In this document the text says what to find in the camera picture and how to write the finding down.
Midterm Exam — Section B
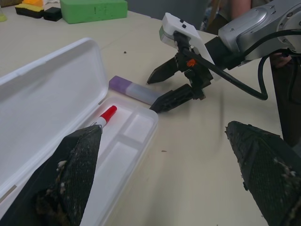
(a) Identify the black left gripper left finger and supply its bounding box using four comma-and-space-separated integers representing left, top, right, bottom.
0, 124, 103, 226

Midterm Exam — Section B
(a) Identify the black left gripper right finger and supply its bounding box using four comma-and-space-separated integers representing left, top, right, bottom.
225, 121, 301, 226

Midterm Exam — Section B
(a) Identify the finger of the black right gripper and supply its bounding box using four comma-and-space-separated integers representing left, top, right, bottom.
146, 57, 180, 85
149, 83, 196, 113

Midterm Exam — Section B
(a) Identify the purple capped marker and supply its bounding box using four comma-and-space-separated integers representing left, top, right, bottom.
108, 75, 163, 105

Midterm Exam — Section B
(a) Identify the red marker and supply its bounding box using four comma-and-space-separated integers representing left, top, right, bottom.
90, 105, 118, 129

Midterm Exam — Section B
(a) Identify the white plastic pencil case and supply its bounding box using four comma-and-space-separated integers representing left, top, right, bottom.
0, 37, 159, 226

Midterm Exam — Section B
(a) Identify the person in dark clothes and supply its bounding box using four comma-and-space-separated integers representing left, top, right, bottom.
201, 0, 301, 148

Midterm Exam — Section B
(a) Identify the green foam block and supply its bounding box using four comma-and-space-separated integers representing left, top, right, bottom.
59, 0, 128, 24

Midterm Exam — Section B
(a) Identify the small black block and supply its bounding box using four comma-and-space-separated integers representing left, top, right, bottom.
43, 7, 63, 23

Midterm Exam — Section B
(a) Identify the yellow and black sponge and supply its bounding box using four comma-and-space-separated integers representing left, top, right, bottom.
15, 0, 45, 19

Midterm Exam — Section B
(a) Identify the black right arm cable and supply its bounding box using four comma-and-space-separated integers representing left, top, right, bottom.
173, 28, 301, 101

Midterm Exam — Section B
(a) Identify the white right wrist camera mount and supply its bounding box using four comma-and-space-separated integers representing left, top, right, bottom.
158, 12, 226, 82

